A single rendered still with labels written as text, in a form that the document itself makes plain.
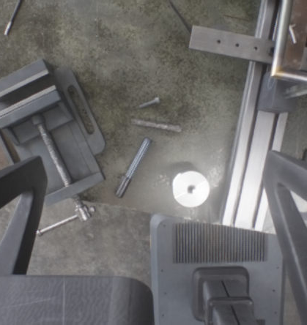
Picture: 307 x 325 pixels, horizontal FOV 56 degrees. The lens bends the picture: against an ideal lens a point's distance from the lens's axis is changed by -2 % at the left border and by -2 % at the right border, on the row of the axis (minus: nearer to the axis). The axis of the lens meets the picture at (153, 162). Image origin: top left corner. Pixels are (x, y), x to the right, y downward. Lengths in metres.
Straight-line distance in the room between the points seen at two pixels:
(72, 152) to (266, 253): 0.93
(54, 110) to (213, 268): 0.90
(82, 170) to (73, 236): 1.03
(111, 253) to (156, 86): 1.11
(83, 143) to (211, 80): 0.21
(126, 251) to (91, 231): 0.19
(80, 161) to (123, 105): 0.11
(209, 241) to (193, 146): 0.74
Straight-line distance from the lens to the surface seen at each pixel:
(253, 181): 0.44
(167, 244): 1.15
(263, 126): 0.44
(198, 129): 0.45
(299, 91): 0.35
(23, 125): 0.47
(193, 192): 0.41
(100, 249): 1.46
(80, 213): 0.45
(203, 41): 0.43
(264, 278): 1.27
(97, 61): 0.47
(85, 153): 0.45
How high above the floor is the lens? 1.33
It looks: 84 degrees down
